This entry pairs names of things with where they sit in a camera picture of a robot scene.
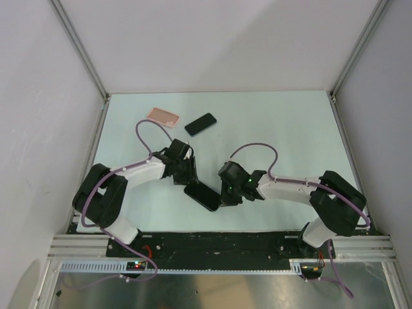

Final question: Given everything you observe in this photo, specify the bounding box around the right aluminium frame post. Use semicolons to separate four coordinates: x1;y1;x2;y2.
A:
330;0;393;103

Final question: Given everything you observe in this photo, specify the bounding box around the black phone case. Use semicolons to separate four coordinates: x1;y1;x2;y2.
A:
183;182;223;212

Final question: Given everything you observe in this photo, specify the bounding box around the pink phone case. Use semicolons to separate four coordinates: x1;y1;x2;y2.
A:
147;108;180;128

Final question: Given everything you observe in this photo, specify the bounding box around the left aluminium frame post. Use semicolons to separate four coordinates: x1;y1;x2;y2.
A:
48;0;109;102

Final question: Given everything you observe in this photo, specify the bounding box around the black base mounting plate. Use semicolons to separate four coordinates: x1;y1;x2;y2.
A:
106;232;335;271

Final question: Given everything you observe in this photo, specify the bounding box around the grey slotted cable duct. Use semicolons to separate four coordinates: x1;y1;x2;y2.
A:
59;259;305;276

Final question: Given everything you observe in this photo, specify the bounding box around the aluminium front rail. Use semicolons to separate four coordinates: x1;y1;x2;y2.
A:
48;234;109;259

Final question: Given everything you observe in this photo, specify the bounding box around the aluminium frame post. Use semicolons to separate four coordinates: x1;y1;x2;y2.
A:
330;0;393;103
48;0;109;102

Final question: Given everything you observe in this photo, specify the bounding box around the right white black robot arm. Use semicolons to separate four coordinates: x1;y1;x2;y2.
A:
218;161;371;258

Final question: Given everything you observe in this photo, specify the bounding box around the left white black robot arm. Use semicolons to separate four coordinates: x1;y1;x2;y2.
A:
72;139;197;257

